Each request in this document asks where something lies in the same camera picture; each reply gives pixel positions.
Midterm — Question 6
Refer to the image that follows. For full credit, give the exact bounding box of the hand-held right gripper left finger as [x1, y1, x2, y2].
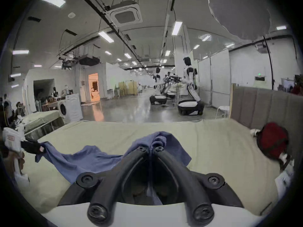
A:
[57, 146, 151, 222]

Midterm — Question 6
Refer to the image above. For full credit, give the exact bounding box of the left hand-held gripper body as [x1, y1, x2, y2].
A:
[2, 124, 30, 186]

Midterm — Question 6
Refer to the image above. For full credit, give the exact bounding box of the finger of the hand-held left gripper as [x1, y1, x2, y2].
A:
[21, 140, 46, 155]

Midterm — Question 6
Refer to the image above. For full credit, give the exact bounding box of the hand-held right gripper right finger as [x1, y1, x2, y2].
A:
[151, 146, 244, 224]

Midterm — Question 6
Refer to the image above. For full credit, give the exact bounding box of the blue shirt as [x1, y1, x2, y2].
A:
[35, 131, 192, 206]

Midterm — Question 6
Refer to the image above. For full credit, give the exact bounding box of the person's left hand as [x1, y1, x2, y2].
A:
[3, 150, 25, 174]

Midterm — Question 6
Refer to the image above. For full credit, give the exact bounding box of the group of people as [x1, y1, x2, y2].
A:
[0, 93, 27, 127]

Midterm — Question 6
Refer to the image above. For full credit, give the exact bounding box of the bed with pale green sheet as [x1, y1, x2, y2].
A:
[24, 110, 66, 137]

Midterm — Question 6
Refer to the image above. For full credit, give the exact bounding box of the bed with beige sheet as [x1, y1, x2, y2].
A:
[22, 118, 294, 220]

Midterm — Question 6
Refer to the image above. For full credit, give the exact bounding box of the white washing machine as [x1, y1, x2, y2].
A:
[57, 94, 83, 124]

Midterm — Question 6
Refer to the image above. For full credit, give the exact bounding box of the white stool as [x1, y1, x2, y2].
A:
[216, 105, 230, 119]

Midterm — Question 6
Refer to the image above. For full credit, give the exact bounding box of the red bag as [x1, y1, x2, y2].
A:
[257, 122, 292, 170]

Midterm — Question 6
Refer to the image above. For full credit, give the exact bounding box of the white humanoid robot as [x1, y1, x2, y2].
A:
[178, 57, 205, 116]
[150, 68, 169, 105]

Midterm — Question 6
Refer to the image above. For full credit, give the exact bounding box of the grey padded headboard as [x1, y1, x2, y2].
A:
[230, 83, 303, 157]

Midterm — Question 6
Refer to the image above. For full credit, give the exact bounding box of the softbox lamp on stand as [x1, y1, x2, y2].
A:
[207, 0, 277, 91]

